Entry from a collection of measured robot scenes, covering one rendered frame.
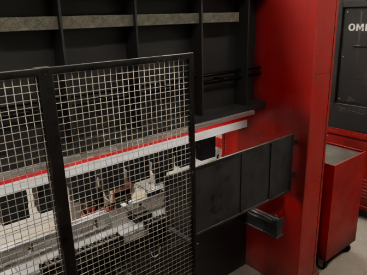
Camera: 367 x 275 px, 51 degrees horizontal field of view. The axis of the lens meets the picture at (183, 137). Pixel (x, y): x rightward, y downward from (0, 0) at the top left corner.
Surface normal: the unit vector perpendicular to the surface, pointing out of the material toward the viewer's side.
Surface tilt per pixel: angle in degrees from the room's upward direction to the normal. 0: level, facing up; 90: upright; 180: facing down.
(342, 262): 0
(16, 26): 90
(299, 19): 90
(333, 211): 90
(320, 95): 90
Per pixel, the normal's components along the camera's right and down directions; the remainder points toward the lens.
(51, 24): 0.63, 0.22
